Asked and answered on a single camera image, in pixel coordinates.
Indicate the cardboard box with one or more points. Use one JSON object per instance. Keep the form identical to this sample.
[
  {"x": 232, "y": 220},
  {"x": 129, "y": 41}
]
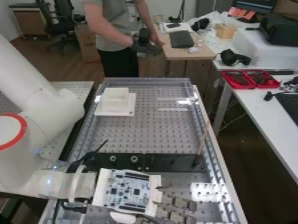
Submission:
[{"x": 88, "y": 43}]

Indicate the black laptop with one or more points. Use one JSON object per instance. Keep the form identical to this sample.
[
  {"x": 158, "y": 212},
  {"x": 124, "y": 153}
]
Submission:
[{"x": 181, "y": 39}]

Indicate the black plate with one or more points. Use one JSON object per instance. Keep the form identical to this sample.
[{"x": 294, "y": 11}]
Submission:
[{"x": 173, "y": 163}]

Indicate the black keyboard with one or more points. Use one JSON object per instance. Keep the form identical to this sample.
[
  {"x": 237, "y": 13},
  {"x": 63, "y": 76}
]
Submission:
[{"x": 289, "y": 105}]

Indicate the small white box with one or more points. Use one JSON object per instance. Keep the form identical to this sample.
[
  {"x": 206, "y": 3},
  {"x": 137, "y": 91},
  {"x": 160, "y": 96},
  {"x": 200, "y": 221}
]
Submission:
[{"x": 114, "y": 100}]

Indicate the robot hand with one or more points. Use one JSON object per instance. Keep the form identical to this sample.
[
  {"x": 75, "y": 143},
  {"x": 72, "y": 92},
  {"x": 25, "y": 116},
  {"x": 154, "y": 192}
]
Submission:
[{"x": 126, "y": 191}]

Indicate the red tray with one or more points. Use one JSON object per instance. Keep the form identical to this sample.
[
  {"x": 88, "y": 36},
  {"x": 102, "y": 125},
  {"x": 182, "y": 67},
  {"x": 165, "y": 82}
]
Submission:
[
  {"x": 265, "y": 78},
  {"x": 238, "y": 80}
]

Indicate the clear box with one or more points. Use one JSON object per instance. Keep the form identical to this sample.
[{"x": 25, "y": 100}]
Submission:
[{"x": 208, "y": 186}]

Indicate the wooden desk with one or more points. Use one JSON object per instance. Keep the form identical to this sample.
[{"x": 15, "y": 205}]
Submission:
[{"x": 186, "y": 63}]

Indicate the black office chair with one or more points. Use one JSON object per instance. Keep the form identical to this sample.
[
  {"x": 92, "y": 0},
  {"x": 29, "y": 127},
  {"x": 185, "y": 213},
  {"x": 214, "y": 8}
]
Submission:
[{"x": 61, "y": 20}]

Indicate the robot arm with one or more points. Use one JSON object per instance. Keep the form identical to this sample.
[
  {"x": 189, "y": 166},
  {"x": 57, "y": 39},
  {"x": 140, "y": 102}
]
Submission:
[{"x": 40, "y": 110}]

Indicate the white mouse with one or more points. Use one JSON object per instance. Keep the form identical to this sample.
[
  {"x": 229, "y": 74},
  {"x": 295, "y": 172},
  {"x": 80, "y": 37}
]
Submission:
[{"x": 193, "y": 50}]

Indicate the wooden cabinet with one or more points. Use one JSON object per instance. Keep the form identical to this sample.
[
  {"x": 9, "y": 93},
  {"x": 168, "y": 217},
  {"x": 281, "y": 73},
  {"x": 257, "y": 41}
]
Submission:
[{"x": 28, "y": 20}]

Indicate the white desk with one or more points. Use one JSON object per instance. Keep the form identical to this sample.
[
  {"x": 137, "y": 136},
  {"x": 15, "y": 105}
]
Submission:
[{"x": 266, "y": 120}]

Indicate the small black block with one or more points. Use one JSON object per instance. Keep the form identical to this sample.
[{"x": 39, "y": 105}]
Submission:
[{"x": 267, "y": 96}]

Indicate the black bag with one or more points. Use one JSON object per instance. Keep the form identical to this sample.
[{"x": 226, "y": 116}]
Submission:
[{"x": 281, "y": 30}]

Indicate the person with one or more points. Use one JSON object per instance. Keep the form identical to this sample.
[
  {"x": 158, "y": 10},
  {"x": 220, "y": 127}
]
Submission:
[{"x": 113, "y": 36}]

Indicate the black headphones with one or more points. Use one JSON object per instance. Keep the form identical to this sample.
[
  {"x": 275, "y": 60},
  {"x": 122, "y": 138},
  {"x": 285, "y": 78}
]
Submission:
[{"x": 233, "y": 57}]

